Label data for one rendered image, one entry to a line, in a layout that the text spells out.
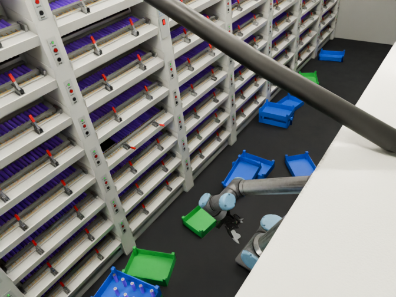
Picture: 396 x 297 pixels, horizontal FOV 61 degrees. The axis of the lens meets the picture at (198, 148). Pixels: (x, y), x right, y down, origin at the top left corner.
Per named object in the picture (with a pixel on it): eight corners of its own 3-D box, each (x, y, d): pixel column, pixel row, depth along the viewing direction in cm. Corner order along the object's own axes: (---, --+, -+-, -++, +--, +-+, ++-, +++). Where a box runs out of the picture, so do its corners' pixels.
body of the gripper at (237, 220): (240, 228, 198) (227, 218, 193) (228, 232, 203) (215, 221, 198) (241, 218, 203) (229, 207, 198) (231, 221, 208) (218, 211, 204)
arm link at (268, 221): (287, 237, 208) (291, 218, 197) (275, 257, 197) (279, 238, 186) (264, 225, 215) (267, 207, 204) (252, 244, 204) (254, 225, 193)
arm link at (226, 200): (233, 187, 185) (217, 189, 194) (221, 199, 177) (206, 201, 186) (241, 200, 186) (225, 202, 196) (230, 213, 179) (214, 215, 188)
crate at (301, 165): (321, 181, 270) (322, 174, 265) (297, 185, 269) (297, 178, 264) (306, 158, 293) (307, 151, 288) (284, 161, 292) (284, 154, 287)
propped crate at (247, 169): (244, 196, 265) (243, 191, 259) (223, 187, 276) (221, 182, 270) (261, 167, 277) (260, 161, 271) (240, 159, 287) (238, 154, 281)
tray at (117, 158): (173, 119, 232) (174, 109, 225) (108, 171, 196) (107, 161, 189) (151, 106, 239) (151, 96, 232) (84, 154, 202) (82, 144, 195)
